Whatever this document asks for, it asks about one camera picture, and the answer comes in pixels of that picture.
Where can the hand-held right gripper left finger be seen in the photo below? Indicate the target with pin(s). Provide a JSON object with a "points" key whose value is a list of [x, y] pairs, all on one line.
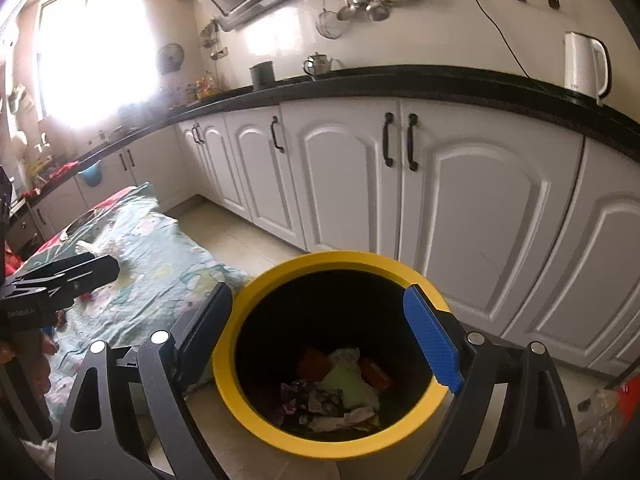
{"points": [[207, 330]]}

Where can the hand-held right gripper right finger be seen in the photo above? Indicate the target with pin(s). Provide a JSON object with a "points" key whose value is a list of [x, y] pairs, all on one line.
{"points": [[432, 342]]}

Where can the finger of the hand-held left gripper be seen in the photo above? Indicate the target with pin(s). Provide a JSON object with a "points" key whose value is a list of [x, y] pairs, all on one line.
{"points": [[95, 272], [55, 265]]}

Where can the yellow-rimmed black trash bin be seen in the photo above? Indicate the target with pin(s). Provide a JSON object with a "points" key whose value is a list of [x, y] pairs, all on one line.
{"points": [[260, 360]]}

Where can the red cylinder packet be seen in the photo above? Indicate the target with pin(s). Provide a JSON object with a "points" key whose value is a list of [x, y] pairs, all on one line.
{"points": [[376, 374]]}

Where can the purple foil wrapper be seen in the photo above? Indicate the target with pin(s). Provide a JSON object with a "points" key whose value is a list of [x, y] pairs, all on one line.
{"points": [[294, 400]]}

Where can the orange snack packet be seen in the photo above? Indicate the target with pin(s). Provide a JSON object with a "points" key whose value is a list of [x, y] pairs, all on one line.
{"points": [[315, 362]]}

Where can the person's left hand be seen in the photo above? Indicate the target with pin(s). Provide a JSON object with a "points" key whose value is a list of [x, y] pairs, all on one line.
{"points": [[22, 360]]}

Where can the white frilly plastic wrapper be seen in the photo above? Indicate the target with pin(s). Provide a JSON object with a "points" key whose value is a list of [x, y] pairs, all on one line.
{"points": [[100, 249]]}

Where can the small red wrapper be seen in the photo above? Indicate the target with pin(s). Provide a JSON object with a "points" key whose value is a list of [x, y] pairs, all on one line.
{"points": [[88, 298]]}

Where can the metal bowl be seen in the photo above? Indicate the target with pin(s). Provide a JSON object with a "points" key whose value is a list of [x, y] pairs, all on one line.
{"points": [[80, 222]]}

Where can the cartoon printed blanket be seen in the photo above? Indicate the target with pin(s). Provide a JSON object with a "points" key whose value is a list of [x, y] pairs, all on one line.
{"points": [[165, 270]]}

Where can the red cloth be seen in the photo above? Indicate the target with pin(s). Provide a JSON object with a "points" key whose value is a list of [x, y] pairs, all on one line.
{"points": [[62, 171]]}

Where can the crumpled white paper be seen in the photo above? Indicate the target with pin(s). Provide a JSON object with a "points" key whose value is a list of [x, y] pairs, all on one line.
{"points": [[345, 419]]}

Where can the white lower kitchen cabinets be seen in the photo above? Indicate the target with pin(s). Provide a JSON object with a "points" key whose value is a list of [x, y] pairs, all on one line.
{"points": [[475, 200]]}

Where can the clear plastic bag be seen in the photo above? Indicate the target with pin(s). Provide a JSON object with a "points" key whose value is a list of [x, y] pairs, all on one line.
{"points": [[597, 407]]}

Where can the row of condiment bottles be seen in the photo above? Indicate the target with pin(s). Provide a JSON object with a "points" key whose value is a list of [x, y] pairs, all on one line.
{"points": [[175, 97]]}

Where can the red plastic bag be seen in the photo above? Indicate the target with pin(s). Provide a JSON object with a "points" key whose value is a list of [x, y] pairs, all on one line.
{"points": [[629, 395]]}

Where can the yellow oil bottle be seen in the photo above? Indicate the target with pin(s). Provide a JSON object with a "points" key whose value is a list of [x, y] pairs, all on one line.
{"points": [[204, 88]]}

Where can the window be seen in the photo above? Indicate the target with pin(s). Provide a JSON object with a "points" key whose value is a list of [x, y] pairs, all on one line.
{"points": [[95, 45]]}

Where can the dark metal pot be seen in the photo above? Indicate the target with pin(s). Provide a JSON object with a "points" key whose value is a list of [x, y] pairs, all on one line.
{"points": [[263, 76]]}

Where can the black kitchen countertop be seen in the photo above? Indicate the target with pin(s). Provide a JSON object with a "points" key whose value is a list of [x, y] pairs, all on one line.
{"points": [[425, 82]]}

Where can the metal teapot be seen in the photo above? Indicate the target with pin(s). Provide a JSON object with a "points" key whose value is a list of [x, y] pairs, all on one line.
{"points": [[317, 65]]}

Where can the white electric kettle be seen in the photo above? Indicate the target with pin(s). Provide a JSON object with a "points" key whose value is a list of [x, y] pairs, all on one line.
{"points": [[582, 67]]}

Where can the round grey wall vent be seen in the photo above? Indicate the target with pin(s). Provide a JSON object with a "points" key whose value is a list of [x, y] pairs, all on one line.
{"points": [[170, 59]]}

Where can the wall rack with utensils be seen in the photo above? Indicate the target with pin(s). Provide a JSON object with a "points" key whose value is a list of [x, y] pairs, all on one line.
{"points": [[214, 37]]}

